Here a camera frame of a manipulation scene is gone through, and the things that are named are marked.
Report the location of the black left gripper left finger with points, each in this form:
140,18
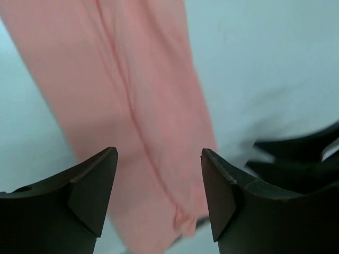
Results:
64,213

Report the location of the salmon pink polo shirt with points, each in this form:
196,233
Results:
121,74

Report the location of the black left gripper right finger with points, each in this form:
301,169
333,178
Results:
249,215

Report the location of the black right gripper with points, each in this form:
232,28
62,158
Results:
298,163

